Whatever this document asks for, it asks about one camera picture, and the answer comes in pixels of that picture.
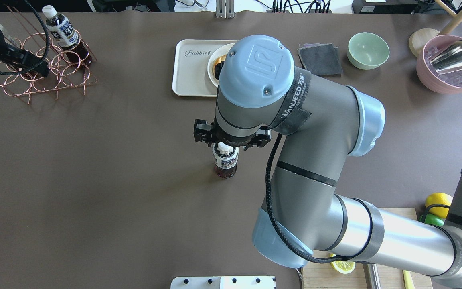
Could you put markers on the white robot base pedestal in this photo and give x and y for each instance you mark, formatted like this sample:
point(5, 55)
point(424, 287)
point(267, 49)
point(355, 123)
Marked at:
point(224, 282)

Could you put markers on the tea bottle rack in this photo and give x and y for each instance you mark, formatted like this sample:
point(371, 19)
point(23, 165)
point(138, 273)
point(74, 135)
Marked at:
point(225, 158)

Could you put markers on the green bowl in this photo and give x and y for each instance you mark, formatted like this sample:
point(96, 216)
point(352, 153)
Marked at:
point(367, 51)

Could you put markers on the yellow plastic knife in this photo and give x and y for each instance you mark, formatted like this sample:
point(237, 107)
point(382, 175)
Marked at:
point(408, 281)

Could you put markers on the grey folded cloth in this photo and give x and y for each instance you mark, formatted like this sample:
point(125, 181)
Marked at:
point(320, 59)

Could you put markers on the white round plate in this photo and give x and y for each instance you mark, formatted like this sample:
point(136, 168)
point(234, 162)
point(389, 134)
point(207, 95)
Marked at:
point(220, 52)

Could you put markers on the half lemon slice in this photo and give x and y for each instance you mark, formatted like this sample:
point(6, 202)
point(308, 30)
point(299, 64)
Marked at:
point(343, 267)

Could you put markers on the braided ring bread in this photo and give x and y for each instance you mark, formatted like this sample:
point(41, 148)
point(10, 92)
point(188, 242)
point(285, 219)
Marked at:
point(218, 64)

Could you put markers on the cream serving tray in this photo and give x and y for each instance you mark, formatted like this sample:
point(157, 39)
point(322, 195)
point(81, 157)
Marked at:
point(190, 67)

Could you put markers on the steel muddler cylinder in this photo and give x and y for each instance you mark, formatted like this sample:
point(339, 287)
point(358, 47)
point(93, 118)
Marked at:
point(372, 278)

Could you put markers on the copper wire bottle rack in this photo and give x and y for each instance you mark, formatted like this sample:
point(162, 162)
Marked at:
point(67, 71)

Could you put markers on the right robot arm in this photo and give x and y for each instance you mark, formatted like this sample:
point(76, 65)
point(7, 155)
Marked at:
point(319, 124)

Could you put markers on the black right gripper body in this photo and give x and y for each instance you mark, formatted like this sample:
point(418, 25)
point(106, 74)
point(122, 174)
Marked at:
point(201, 132)

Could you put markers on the wooden cutting board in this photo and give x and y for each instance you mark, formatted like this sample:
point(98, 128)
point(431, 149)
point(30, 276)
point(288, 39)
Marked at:
point(314, 276)

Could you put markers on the yellow lemon upper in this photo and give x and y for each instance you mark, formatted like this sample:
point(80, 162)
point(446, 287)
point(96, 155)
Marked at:
point(439, 198)

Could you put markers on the tea bottle lower middle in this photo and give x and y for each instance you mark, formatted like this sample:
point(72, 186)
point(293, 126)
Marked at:
point(66, 36)

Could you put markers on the green lime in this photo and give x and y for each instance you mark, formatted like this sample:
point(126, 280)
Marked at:
point(432, 219)

